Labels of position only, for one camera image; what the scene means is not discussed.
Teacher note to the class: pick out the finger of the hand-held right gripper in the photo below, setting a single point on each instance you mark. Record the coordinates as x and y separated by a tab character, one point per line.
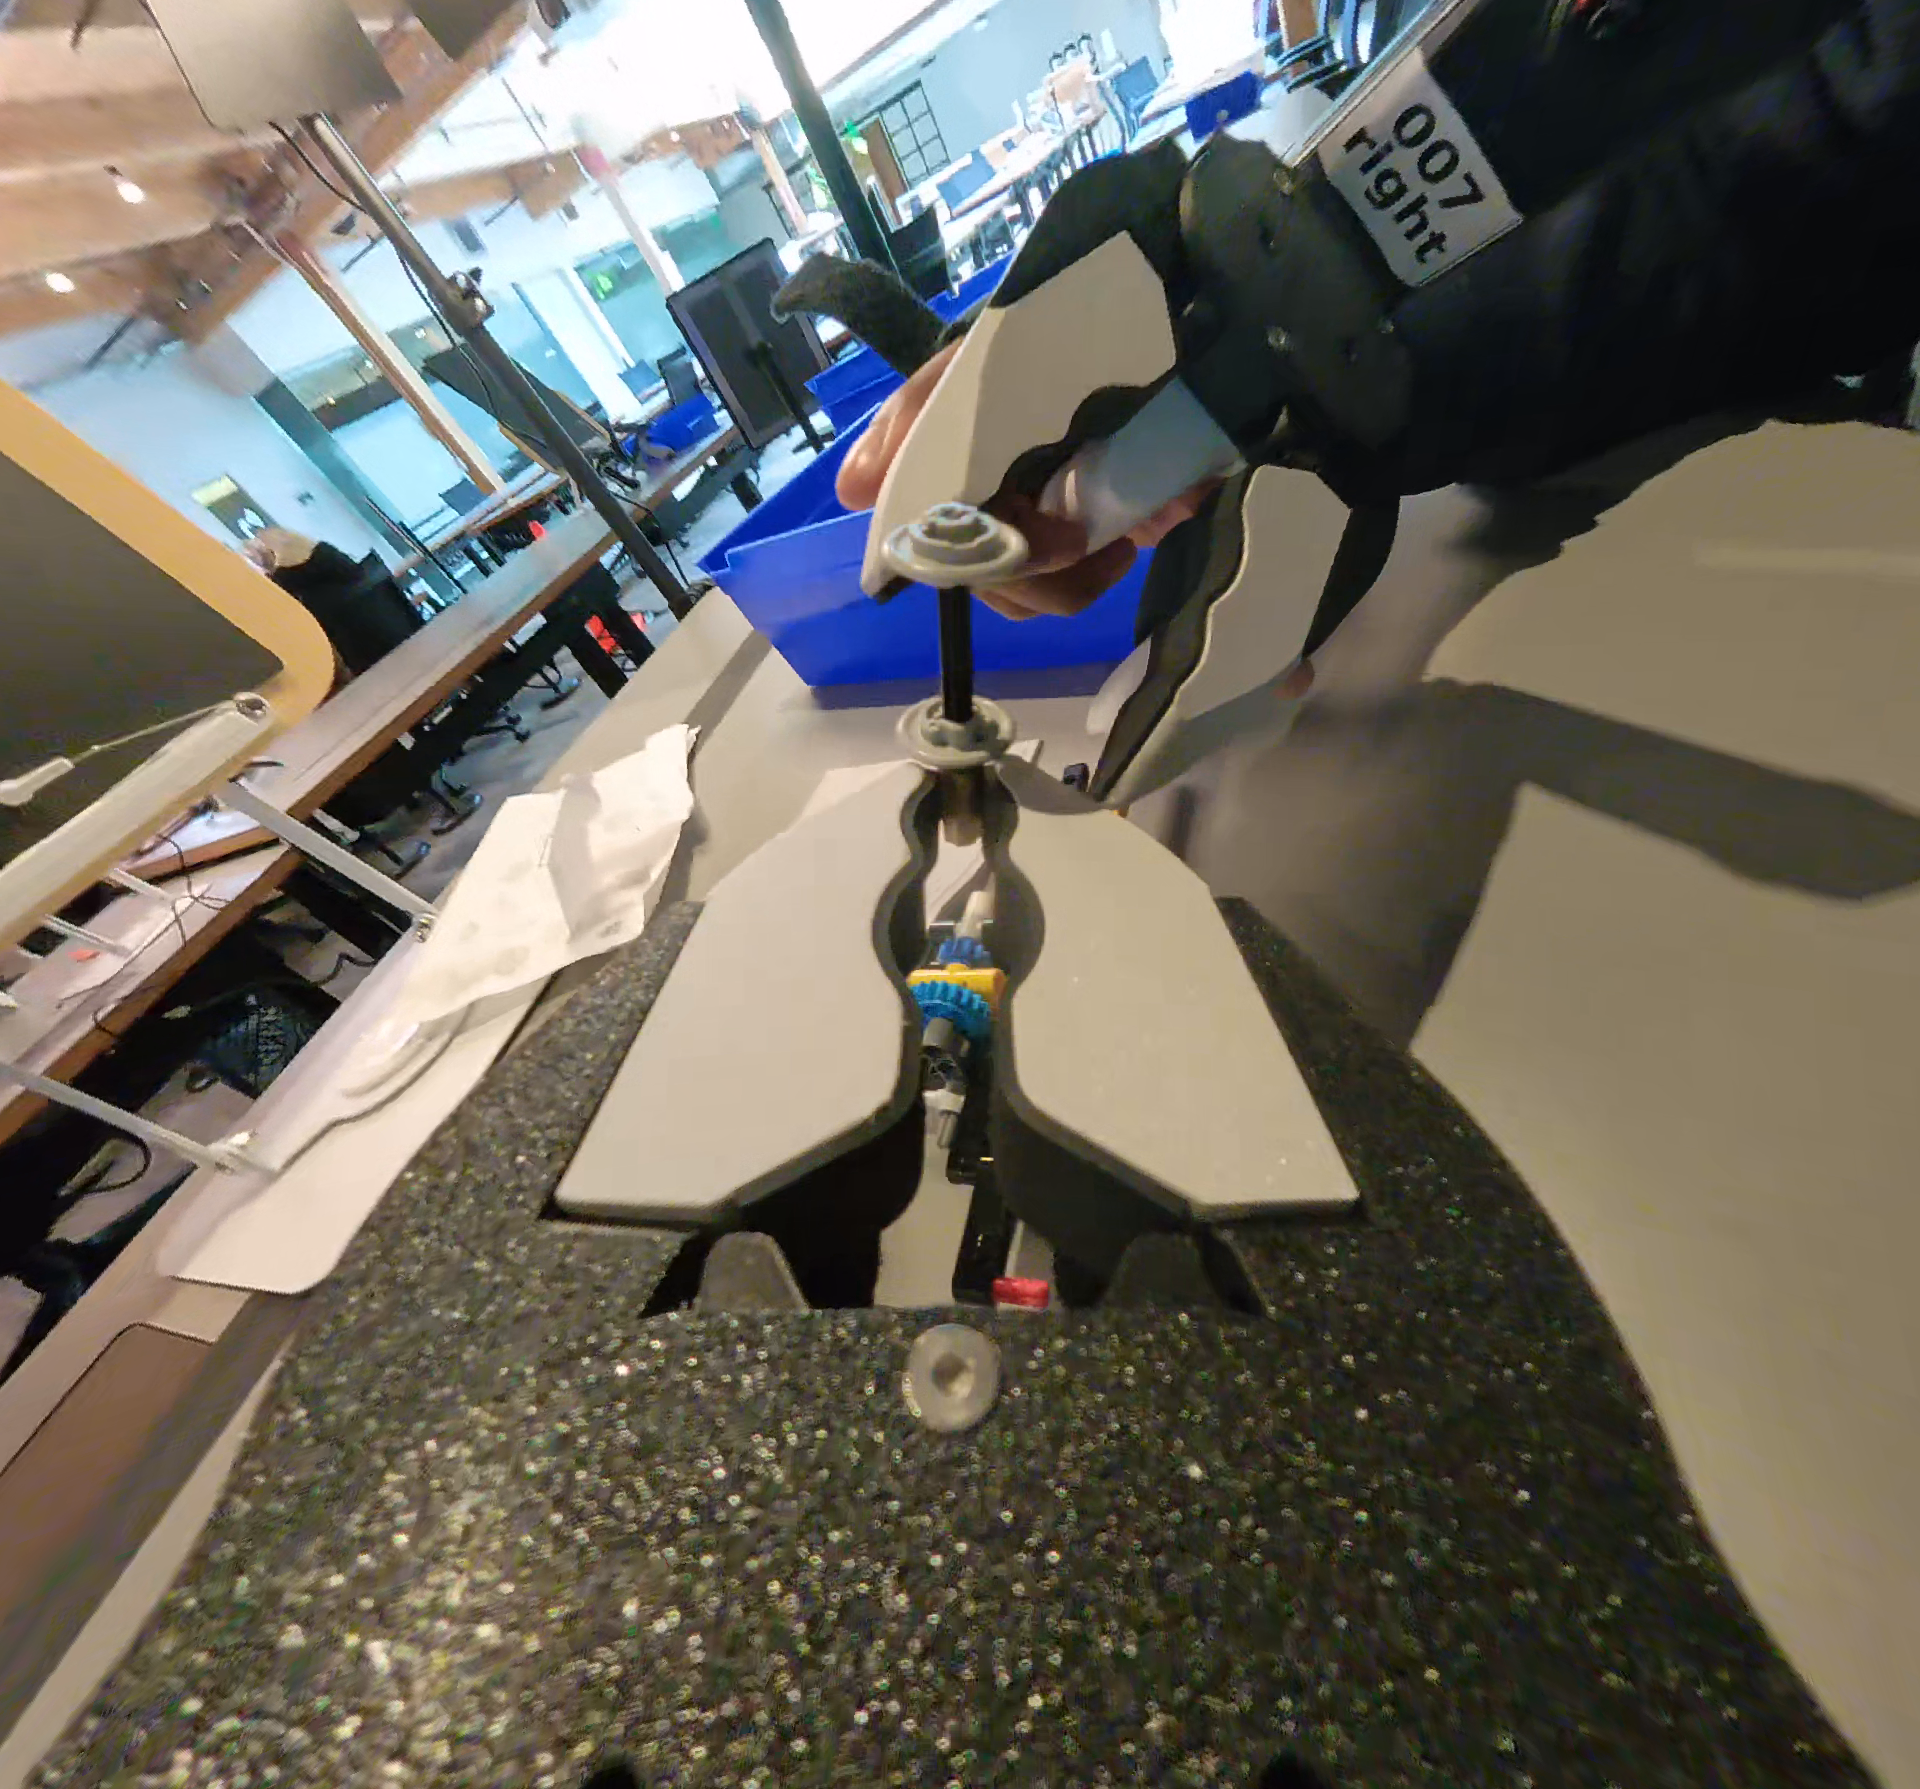
1034	363
1200	723

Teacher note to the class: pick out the blue plastic bin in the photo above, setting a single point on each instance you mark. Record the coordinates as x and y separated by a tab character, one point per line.
840	618

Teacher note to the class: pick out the person's right hand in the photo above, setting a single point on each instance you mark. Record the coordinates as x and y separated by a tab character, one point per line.
1066	573

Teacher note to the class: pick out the white panel bracket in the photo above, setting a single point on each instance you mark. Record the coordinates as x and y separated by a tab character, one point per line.
120	800

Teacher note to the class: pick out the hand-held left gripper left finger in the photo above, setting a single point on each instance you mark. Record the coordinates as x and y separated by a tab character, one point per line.
750	1039

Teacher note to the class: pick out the yellow lego axle connector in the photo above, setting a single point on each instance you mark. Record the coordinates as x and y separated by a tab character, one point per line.
963	806

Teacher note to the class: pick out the black computer monitor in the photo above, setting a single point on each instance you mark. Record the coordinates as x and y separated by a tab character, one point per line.
742	335

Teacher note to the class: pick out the partly built lego model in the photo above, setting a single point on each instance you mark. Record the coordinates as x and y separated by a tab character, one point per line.
952	988

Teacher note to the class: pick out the black panel with wooden rim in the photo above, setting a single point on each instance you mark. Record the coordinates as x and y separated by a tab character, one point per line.
91	618

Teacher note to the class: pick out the grey lego pulley wheel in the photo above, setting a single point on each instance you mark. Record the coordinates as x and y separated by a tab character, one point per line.
952	735
952	544

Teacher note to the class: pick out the softbox studio light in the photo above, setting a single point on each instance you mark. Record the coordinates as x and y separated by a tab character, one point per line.
270	49

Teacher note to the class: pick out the grey light stand pole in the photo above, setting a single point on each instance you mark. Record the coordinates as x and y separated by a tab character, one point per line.
526	394

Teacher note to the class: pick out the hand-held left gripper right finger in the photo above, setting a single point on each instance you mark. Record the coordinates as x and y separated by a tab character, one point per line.
1171	1039

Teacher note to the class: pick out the white crumpled paper bag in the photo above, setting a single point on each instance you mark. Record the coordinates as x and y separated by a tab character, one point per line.
526	875

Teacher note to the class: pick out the dark slanted pole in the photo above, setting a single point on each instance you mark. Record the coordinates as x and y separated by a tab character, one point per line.
792	49

